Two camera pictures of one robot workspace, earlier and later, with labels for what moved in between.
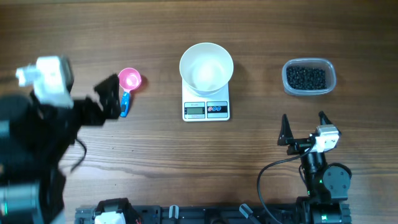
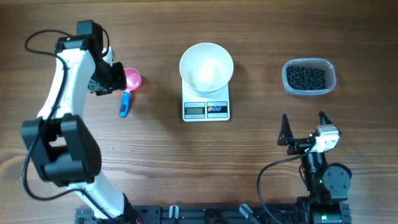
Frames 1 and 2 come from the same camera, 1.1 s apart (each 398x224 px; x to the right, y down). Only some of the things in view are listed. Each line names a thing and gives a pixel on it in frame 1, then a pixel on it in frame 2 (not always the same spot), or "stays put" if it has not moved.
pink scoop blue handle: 129,79 stays put
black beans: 305,78 stays put
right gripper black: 286,137 stays put
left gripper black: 94,112 to 119,84
